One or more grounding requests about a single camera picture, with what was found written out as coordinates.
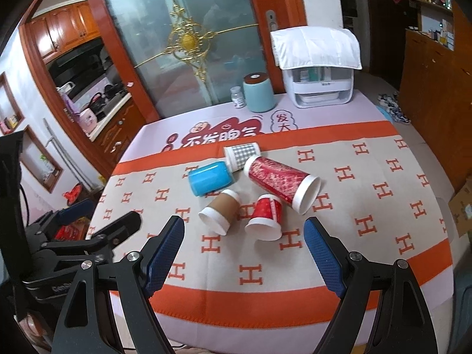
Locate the blue plastic cup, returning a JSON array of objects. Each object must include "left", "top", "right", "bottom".
[{"left": 188, "top": 161, "right": 233, "bottom": 196}]

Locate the brown sleeve paper cup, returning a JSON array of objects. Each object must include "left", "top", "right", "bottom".
[{"left": 199, "top": 189, "right": 241, "bottom": 236}]

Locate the small red paper cup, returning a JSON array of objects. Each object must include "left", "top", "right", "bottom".
[{"left": 245, "top": 194, "right": 283, "bottom": 241}]

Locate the grey checkered paper cup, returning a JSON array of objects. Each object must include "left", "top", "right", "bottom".
[{"left": 223, "top": 142, "right": 261, "bottom": 173}]

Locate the tall red paper cup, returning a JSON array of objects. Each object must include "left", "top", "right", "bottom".
[{"left": 243, "top": 155, "right": 322, "bottom": 215}]

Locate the pink rice cooker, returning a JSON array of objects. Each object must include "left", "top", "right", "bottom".
[{"left": 78, "top": 108, "right": 98, "bottom": 134}]

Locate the orange patterned tablecloth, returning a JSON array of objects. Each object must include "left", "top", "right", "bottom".
[{"left": 89, "top": 94, "right": 454, "bottom": 353}]

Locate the wooden kitchen cabinet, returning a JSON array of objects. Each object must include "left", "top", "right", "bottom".
[{"left": 19, "top": 1, "right": 146, "bottom": 177}]

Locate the small clear glass jar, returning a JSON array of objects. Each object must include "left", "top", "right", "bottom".
[{"left": 230, "top": 86, "right": 246, "bottom": 109}]

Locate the frosted glass door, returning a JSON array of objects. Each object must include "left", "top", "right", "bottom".
[{"left": 104, "top": 0, "right": 266, "bottom": 117}]

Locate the teal canister with brown lid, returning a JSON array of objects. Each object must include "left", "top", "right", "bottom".
[{"left": 243, "top": 72, "right": 277, "bottom": 113}]

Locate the white appliance box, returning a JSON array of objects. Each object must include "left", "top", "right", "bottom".
[{"left": 282, "top": 66, "right": 354, "bottom": 109}]

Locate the wooden shelf cabinet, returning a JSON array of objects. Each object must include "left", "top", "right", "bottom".
[{"left": 399, "top": 0, "right": 471, "bottom": 190}]

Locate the white cloth cover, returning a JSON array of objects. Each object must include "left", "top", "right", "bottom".
[{"left": 271, "top": 26, "right": 362, "bottom": 71}]

